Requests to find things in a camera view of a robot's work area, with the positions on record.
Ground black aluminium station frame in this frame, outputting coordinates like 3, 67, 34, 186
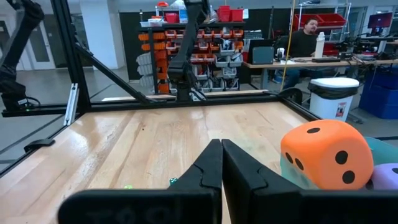
0, 0, 398, 178

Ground white trash can black liner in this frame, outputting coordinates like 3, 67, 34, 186
307, 77, 361, 122

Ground white bottle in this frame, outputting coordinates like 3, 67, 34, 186
315, 31, 326, 59

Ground metal rack with red bins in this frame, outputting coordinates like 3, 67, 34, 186
290, 2, 352, 57

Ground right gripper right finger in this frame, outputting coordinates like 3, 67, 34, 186
221, 139, 398, 224

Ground orange foam die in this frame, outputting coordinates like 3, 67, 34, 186
280, 119, 374, 191

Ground yellow cable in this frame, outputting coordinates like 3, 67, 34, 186
279, 0, 296, 93

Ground teal translucent plastic bin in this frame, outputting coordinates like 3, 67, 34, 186
279, 136, 398, 191

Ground white tray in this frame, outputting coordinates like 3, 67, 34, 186
139, 17, 165, 28

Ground blue storage bins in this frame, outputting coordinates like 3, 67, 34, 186
359, 67, 398, 121

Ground silver aluminium bracket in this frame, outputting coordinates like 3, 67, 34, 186
63, 82, 80, 127

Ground black table edge clip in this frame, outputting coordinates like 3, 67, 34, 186
24, 138, 56, 153

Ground person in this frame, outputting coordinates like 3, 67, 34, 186
281, 17, 327, 91

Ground dark grey laptop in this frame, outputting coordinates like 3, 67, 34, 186
248, 39, 276, 65

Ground parts bin shelf rack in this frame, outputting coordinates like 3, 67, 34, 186
136, 6, 246, 94

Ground purple foam die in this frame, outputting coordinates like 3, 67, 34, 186
369, 162, 398, 191

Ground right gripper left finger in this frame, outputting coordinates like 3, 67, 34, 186
58, 139, 223, 224

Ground red storage bin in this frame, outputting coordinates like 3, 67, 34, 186
216, 5, 231, 22
164, 12, 180, 24
229, 8, 244, 22

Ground computer monitor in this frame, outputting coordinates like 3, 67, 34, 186
368, 12, 394, 29

